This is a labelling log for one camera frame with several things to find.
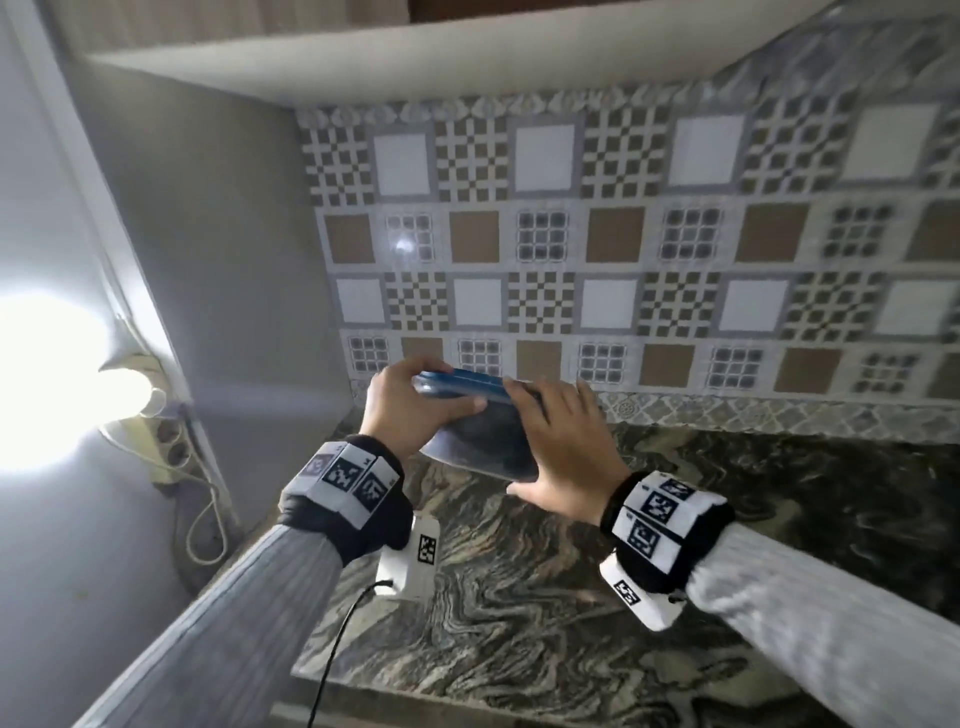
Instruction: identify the person's left hand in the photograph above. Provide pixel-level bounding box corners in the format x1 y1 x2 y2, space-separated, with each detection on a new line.
358 357 489 462

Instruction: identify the person's right hand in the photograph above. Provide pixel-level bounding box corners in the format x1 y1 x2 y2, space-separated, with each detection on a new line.
502 377 636 527

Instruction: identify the blue lidded container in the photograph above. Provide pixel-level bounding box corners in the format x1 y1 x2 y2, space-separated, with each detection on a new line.
411 367 546 486

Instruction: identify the person's left forearm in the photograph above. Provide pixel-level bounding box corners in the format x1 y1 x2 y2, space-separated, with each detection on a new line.
73 520 348 728

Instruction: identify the person's right forearm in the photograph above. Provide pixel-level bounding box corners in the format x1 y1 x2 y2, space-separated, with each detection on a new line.
684 522 960 728

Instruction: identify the black marker wristband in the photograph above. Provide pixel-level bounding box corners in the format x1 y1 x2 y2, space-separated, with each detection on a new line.
598 470 737 598
276 435 408 568

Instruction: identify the white power strip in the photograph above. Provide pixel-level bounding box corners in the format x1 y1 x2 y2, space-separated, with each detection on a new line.
112 352 205 489

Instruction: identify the white upper cabinet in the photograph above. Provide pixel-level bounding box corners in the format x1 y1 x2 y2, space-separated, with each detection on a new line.
81 0 837 108

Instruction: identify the glowing white light bulb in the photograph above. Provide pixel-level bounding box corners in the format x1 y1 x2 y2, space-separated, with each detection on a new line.
0 291 171 475

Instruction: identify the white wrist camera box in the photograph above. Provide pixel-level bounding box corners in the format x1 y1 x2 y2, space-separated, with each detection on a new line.
597 553 685 633
373 513 441 603

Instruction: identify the black camera cable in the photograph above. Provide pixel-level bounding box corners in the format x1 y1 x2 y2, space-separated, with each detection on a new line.
303 580 394 728

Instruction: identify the white power cable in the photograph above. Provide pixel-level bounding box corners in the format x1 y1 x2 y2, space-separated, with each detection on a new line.
99 420 235 568

